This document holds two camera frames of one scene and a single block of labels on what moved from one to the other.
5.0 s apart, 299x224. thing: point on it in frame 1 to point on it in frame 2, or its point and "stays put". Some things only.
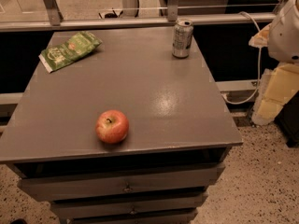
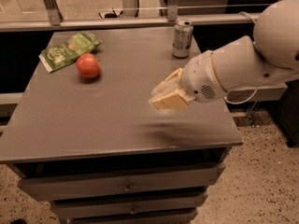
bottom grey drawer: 180,217 stays put
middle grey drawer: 93,208 stays put
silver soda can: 182,37 stays put
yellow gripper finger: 276,85 to 174,101
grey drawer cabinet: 128,133 stays put
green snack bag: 56,57 stays put
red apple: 112,126 to 88,64
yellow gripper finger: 261,39 to 168,85
